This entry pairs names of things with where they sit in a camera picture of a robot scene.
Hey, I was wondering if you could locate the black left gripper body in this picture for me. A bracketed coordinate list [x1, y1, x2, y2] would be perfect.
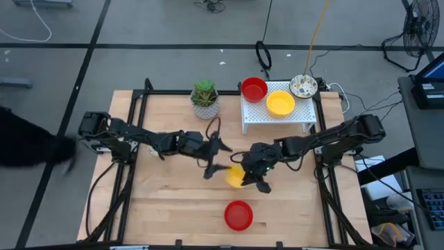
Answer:
[178, 130, 218, 166]

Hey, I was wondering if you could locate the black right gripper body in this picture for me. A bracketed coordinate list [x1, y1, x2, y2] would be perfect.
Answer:
[239, 141, 284, 183]

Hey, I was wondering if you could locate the red plastic bowl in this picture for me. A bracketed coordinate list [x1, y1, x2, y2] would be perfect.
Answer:
[241, 76, 268, 103]
[223, 200, 254, 232]

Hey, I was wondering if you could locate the patterned white bowl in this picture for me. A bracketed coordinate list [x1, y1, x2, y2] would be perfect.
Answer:
[289, 74, 319, 99]

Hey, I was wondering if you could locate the grey triangle-pattern plant pot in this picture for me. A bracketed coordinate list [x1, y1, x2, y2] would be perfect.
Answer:
[189, 89, 220, 121]

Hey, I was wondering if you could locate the white perforated metal shelf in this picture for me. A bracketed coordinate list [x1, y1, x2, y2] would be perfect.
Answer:
[239, 80, 318, 135]

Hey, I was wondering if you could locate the green succulent plant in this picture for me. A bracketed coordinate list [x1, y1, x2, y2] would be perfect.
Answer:
[190, 78, 219, 108]

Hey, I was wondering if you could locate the white box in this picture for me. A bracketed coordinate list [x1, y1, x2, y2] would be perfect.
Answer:
[362, 172, 405, 202]

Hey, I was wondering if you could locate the clear plastic bag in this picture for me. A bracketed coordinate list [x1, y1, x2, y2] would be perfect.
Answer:
[370, 222, 416, 248]

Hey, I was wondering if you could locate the grey desk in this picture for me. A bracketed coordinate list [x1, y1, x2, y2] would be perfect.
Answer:
[404, 165, 444, 250]
[398, 75, 444, 171]

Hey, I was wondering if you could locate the person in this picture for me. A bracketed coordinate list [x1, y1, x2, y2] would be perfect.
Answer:
[0, 106, 77, 167]

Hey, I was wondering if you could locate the black keyboard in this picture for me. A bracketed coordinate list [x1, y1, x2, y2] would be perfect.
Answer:
[416, 188, 444, 232]

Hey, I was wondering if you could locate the black desktop device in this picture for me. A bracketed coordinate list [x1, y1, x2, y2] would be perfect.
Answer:
[411, 80, 444, 110]

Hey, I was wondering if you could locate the computer monitor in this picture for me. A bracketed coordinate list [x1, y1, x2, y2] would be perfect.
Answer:
[414, 51, 444, 83]

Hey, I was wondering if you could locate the black floor fan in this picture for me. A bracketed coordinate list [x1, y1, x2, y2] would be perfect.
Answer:
[381, 0, 441, 73]

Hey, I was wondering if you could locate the black table frame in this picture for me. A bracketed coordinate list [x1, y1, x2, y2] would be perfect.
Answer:
[76, 78, 374, 248]

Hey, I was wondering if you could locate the white cable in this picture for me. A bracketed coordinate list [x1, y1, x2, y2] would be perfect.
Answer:
[0, 0, 53, 43]
[325, 81, 351, 115]

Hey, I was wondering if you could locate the black hanging cable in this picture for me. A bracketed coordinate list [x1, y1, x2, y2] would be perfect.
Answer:
[255, 0, 274, 80]

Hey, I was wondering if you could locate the yellow cable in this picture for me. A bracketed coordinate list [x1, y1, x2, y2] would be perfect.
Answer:
[303, 0, 331, 76]

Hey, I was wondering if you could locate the black cable bundle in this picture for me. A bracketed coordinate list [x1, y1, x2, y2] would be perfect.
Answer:
[194, 0, 226, 14]

